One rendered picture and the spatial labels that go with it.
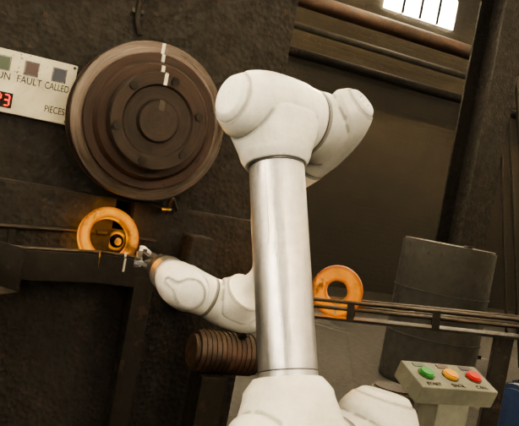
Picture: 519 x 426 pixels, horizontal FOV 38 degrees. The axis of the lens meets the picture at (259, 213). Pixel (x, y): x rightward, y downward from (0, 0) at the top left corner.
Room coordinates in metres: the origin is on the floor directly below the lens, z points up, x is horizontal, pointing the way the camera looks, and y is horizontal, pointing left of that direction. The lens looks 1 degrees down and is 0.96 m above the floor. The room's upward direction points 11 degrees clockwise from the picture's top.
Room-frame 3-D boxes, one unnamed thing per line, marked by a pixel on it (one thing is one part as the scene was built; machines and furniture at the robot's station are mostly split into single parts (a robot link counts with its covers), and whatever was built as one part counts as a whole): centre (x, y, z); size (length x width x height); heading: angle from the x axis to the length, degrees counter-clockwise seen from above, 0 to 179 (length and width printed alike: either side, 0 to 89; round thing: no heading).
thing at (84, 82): (2.27, 0.38, 1.11); 0.47 x 0.06 x 0.47; 115
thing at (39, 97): (2.23, 0.74, 1.15); 0.26 x 0.02 x 0.18; 115
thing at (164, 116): (2.18, 0.34, 1.11); 0.28 x 0.06 x 0.28; 115
